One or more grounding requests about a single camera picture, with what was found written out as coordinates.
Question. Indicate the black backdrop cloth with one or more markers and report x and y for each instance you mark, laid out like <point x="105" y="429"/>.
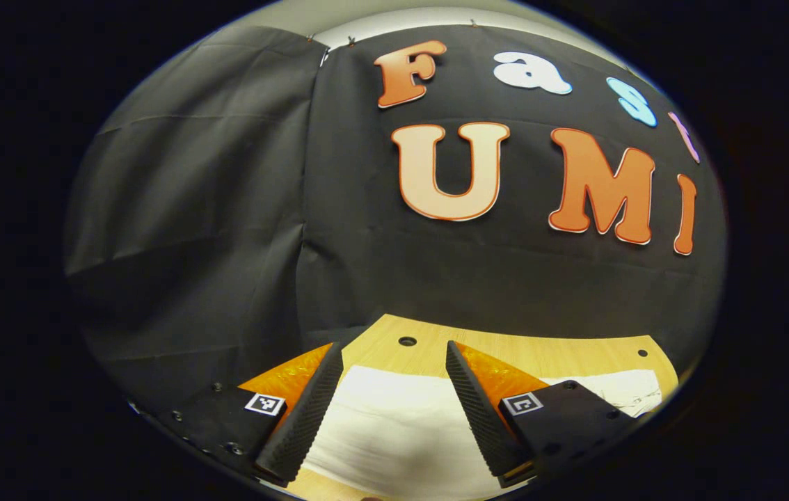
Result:
<point x="227" y="243"/>

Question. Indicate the white jeans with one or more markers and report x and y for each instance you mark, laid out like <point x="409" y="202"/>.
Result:
<point x="394" y="431"/>

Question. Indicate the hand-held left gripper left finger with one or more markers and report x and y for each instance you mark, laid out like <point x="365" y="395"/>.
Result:
<point x="304" y="417"/>

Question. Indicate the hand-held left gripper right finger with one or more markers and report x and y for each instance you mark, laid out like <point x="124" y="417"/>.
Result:
<point x="478" y="417"/>

